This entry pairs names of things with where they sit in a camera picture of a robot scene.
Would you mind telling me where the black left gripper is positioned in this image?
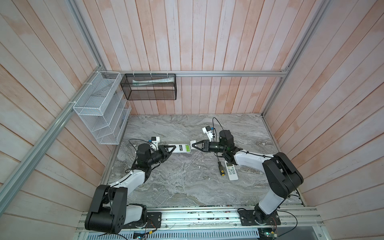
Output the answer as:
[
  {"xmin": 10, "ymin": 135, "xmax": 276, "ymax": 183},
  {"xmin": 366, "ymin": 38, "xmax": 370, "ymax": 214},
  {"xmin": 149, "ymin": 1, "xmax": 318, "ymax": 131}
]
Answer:
[{"xmin": 146, "ymin": 145, "xmax": 176, "ymax": 166}]

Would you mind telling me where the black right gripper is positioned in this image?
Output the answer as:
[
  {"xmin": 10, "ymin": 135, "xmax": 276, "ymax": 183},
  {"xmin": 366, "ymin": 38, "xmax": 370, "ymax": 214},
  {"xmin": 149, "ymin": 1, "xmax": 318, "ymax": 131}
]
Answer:
[{"xmin": 192, "ymin": 140, "xmax": 227, "ymax": 154}]

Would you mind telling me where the white remote with green screen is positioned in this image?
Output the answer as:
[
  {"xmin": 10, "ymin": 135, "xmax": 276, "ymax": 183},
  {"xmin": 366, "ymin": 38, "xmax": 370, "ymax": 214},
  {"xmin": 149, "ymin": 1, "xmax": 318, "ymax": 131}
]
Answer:
[{"xmin": 173, "ymin": 144, "xmax": 191, "ymax": 154}]

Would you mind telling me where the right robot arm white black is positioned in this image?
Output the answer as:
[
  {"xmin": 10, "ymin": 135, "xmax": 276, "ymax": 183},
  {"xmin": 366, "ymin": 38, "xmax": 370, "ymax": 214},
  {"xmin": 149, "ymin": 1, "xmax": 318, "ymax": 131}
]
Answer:
[{"xmin": 192, "ymin": 130, "xmax": 304, "ymax": 225}]

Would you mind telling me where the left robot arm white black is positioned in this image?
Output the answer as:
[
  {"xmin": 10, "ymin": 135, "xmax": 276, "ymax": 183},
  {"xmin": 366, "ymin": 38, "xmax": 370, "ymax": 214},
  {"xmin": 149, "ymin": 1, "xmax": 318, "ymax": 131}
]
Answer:
[{"xmin": 85, "ymin": 143, "xmax": 177, "ymax": 234}]

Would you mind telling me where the white air conditioner remote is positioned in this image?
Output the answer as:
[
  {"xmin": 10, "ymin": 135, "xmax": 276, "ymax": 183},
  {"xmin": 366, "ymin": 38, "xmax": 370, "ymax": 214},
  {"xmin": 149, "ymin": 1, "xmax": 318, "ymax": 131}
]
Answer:
[{"xmin": 225, "ymin": 162, "xmax": 239, "ymax": 181}]

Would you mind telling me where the white paper in basket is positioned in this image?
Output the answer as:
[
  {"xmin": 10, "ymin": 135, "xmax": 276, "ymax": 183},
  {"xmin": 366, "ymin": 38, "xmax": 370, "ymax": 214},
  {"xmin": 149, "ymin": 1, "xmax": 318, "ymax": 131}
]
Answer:
[{"xmin": 132, "ymin": 77, "xmax": 175, "ymax": 87}]

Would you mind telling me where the green circuit board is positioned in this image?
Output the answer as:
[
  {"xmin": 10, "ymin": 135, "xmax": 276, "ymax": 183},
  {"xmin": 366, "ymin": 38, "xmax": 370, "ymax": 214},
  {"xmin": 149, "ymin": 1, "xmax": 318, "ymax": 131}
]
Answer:
[{"xmin": 133, "ymin": 232, "xmax": 150, "ymax": 240}]

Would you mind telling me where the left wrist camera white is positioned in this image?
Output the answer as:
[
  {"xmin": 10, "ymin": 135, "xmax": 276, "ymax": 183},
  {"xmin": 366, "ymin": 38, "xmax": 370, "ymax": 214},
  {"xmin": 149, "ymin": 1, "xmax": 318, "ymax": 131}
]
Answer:
[{"xmin": 149, "ymin": 137, "xmax": 160, "ymax": 147}]

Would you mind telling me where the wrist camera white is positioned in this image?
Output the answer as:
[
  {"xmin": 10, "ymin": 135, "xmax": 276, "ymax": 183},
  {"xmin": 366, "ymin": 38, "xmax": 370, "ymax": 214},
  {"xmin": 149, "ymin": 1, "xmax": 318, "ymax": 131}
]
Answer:
[
  {"xmin": 202, "ymin": 126, "xmax": 215, "ymax": 142},
  {"xmin": 149, "ymin": 137, "xmax": 160, "ymax": 147}
]

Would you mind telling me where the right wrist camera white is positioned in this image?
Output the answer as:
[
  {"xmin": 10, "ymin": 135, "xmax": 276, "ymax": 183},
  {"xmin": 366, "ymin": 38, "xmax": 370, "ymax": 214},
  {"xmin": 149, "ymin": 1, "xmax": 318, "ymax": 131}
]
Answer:
[{"xmin": 202, "ymin": 126, "xmax": 215, "ymax": 142}]

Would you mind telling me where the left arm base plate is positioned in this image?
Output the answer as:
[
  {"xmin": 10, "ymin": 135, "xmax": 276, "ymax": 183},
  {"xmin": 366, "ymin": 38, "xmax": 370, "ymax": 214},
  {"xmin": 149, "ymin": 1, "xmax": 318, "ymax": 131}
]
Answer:
[{"xmin": 123, "ymin": 212, "xmax": 162, "ymax": 230}]

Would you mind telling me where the aluminium mounting rail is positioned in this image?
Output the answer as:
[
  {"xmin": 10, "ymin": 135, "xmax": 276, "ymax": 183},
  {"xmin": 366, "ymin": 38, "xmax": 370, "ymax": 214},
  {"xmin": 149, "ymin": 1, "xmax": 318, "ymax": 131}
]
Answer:
[{"xmin": 74, "ymin": 206, "xmax": 325, "ymax": 233}]

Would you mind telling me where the black mesh wall basket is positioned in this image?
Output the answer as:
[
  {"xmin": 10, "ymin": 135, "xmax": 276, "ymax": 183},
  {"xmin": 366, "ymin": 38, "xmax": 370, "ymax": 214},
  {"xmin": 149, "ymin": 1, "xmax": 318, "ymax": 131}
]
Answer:
[{"xmin": 120, "ymin": 73, "xmax": 178, "ymax": 101}]

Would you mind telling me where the white mesh wall shelf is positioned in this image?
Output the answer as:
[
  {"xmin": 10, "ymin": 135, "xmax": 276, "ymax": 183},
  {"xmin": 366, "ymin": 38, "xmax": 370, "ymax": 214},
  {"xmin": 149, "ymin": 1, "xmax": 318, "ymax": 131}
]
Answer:
[{"xmin": 73, "ymin": 71, "xmax": 132, "ymax": 145}]

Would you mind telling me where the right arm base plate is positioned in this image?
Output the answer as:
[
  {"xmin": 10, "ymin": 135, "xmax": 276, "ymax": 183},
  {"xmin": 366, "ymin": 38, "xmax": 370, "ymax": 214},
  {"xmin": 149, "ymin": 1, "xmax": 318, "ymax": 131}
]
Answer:
[{"xmin": 237, "ymin": 208, "xmax": 281, "ymax": 226}]

